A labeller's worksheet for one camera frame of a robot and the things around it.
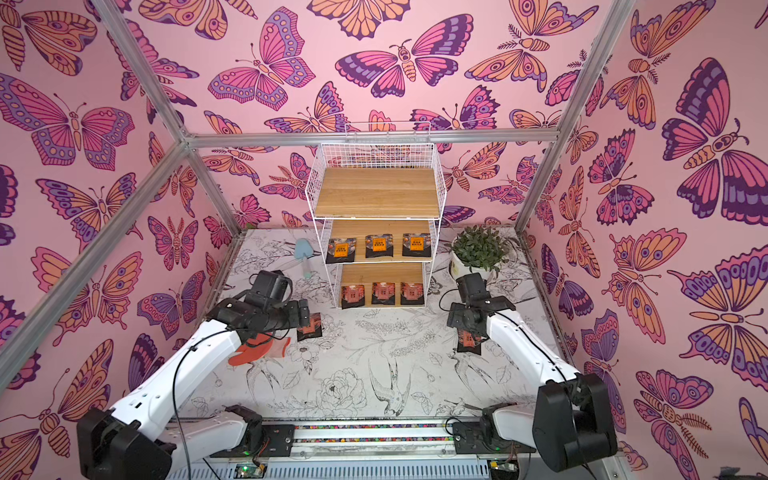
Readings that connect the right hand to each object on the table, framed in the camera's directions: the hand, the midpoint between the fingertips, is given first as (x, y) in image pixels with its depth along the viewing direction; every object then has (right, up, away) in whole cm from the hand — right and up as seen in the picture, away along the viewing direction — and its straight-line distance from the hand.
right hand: (461, 320), depth 86 cm
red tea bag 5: (-13, +6, +14) cm, 20 cm away
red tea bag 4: (-23, +6, +14) cm, 27 cm away
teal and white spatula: (-54, +21, +27) cm, 64 cm away
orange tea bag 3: (-13, +22, -5) cm, 26 cm away
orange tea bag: (-34, +20, -5) cm, 40 cm away
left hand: (-45, +3, -5) cm, 46 cm away
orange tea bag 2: (-23, +22, -5) cm, 32 cm away
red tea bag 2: (+3, -7, +4) cm, 9 cm away
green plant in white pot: (+6, +21, +3) cm, 22 cm away
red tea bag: (-44, -5, +7) cm, 45 cm away
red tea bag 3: (-33, +5, +14) cm, 36 cm away
